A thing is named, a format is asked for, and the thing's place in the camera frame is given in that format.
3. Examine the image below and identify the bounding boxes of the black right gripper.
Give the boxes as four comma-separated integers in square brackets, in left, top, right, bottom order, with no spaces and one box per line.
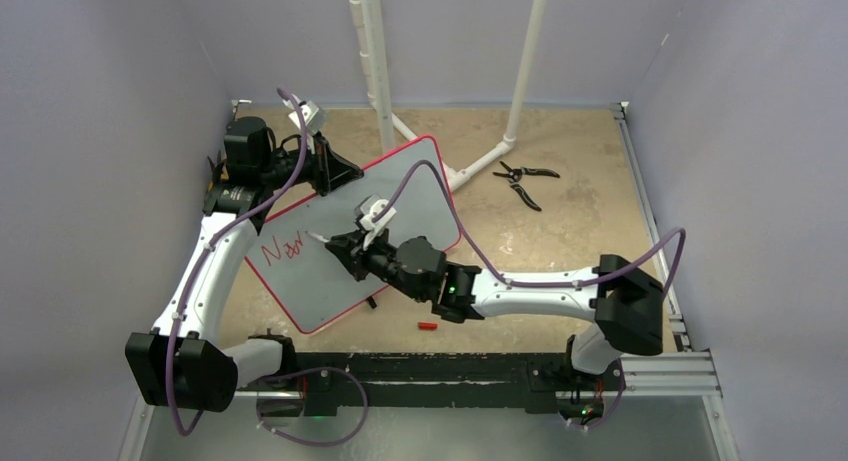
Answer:
[329,225,429,303]

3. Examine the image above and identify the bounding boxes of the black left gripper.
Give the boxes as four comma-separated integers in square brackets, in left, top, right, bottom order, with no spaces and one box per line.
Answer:
[259,130,362,196]

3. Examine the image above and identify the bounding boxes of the red capped whiteboard marker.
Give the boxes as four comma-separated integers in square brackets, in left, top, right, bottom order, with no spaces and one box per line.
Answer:
[305,230,331,244]

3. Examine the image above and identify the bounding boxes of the red framed whiteboard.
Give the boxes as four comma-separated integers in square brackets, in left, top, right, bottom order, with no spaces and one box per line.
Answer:
[245,134,462,337]

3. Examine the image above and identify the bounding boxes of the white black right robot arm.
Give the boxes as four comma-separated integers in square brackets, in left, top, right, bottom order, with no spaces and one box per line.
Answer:
[323,231,665,388]

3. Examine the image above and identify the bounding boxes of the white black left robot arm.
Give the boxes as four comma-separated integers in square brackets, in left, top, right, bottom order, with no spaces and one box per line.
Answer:
[125,116,364,412]

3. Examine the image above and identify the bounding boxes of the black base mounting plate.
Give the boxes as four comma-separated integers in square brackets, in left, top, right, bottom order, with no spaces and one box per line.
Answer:
[246,352,626,416]

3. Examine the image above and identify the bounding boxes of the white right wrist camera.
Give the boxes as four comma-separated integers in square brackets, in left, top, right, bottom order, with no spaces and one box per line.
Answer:
[355,195,396,250]

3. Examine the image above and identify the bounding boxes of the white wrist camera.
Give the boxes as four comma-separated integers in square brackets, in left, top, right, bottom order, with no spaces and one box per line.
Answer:
[285,101,328,135]
[355,195,396,250]

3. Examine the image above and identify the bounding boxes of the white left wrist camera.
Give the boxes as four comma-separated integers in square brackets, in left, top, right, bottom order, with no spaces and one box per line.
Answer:
[285,101,328,135]

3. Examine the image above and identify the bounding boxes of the yellow handled pliers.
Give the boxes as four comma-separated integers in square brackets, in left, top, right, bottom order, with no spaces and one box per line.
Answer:
[206,151,229,192]

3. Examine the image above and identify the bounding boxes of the metal corner bracket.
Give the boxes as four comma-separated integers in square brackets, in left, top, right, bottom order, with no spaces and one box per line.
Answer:
[231,99,253,115]

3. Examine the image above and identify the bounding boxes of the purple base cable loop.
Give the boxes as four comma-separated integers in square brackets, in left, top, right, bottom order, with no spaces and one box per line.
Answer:
[254,366,370,449]

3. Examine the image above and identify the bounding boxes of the white PVC pipe frame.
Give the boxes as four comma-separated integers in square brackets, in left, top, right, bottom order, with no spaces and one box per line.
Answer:
[347,0,548,189]

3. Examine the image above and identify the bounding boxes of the black handled pliers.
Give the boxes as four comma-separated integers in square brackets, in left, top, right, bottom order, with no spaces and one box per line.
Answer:
[491,161,562,213]

